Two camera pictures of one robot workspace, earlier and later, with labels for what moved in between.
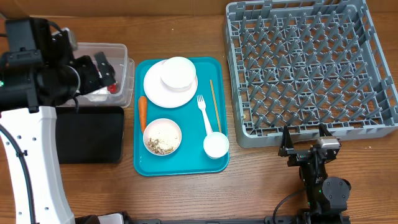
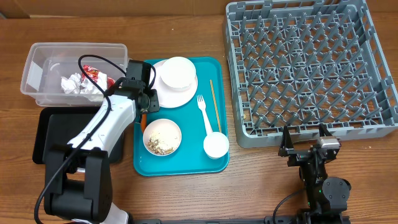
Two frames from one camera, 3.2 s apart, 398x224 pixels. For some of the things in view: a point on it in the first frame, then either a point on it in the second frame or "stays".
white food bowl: x=162 y=137 stays
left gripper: x=89 y=66 to x=155 y=106
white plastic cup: x=216 y=144 stays
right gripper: x=300 y=154 stays
